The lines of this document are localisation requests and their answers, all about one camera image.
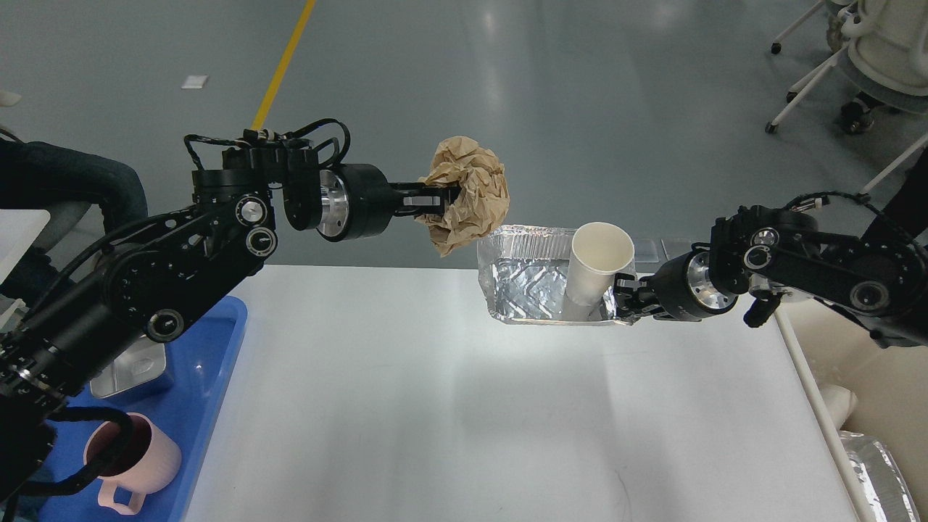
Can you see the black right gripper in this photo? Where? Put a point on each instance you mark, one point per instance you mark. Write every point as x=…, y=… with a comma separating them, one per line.
x=681, y=290

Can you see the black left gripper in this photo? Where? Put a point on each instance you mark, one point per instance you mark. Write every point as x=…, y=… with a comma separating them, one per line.
x=358, y=201

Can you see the white paper cup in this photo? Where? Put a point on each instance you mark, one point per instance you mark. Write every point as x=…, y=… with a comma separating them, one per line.
x=599, y=251

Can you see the brown paper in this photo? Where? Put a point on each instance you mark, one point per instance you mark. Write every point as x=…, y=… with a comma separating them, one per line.
x=483, y=202

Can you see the aluminium foil tray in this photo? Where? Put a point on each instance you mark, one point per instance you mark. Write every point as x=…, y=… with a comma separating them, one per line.
x=522, y=271

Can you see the stainless steel tray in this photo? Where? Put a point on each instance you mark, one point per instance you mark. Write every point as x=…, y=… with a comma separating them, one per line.
x=142, y=369

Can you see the pink ribbed mug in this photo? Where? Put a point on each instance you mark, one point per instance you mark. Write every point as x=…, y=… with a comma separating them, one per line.
x=147, y=464

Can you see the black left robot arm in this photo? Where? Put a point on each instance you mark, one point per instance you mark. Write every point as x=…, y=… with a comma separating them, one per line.
x=161, y=274

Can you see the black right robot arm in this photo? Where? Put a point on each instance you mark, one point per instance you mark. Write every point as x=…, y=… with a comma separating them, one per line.
x=877, y=282

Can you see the floor socket plate left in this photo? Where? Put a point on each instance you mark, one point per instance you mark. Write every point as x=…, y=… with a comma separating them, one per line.
x=646, y=251

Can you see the floor socket plate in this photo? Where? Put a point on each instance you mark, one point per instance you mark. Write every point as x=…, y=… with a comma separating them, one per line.
x=646, y=251
x=675, y=247

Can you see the floor socket plate right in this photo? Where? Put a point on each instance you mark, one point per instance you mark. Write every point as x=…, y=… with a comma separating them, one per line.
x=675, y=247

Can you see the beige plastic bin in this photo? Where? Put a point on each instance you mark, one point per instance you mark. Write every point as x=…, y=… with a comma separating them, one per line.
x=890, y=385

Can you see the blue plastic bin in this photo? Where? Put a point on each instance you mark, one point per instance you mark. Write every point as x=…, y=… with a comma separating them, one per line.
x=202, y=361

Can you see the foil tray in beige bin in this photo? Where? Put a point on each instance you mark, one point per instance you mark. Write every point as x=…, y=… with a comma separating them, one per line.
x=881, y=480

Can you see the white office chair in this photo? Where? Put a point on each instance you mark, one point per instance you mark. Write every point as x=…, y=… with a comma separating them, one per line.
x=883, y=53

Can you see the person in beige sweater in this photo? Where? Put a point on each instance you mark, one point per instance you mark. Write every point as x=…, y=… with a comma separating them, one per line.
x=38, y=175

